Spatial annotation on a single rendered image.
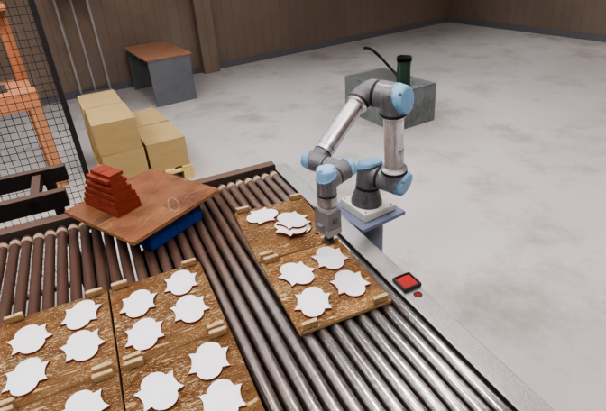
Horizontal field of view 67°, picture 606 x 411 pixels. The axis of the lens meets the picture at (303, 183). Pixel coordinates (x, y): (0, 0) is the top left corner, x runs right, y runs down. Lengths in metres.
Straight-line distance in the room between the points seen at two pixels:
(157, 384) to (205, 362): 0.15
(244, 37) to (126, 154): 5.13
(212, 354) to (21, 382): 0.57
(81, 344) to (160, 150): 3.10
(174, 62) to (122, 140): 2.86
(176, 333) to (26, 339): 0.50
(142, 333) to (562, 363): 2.16
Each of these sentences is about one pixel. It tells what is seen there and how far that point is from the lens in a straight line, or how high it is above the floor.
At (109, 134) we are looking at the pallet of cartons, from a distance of 4.47.
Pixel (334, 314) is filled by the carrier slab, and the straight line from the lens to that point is 1.63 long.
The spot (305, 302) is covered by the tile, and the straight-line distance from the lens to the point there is 1.66.
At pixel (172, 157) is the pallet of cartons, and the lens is 4.69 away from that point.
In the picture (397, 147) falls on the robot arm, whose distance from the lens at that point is 1.99.
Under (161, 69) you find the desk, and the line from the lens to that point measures 7.11.
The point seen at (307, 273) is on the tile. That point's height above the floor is 0.95.
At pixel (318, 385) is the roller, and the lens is 1.46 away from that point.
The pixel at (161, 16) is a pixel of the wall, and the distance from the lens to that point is 8.59.
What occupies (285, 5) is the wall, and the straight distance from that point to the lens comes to 9.56.
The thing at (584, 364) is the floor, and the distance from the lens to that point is 2.99.
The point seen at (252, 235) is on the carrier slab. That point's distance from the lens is 2.03.
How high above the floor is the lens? 2.07
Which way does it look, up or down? 28 degrees down
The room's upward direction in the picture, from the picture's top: 4 degrees counter-clockwise
